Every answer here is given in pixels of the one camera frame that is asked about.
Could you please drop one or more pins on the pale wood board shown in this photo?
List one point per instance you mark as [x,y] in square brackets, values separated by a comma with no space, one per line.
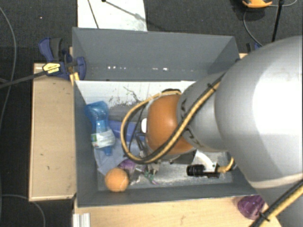
[53,138]

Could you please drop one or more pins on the orange ball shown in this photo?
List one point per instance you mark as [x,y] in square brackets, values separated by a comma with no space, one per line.
[116,180]

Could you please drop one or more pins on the blue-purple flat thing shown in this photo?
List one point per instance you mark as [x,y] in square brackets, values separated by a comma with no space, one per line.
[118,129]

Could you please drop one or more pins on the black cylinder on white bracket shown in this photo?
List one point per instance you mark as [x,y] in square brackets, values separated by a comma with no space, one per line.
[195,170]

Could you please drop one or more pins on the grey metal bin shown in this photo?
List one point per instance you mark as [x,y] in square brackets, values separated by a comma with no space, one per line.
[146,53]

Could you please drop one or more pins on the purple clear plastic cup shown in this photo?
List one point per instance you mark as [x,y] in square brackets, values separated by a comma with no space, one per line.
[250,206]

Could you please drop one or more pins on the pale blue cloth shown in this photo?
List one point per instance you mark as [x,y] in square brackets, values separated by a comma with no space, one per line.
[109,158]

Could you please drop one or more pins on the small purple clear thing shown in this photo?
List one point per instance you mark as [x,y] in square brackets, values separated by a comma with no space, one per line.
[126,165]

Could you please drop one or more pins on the blue clear plastic bottle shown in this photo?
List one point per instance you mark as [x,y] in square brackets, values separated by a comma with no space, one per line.
[100,126]

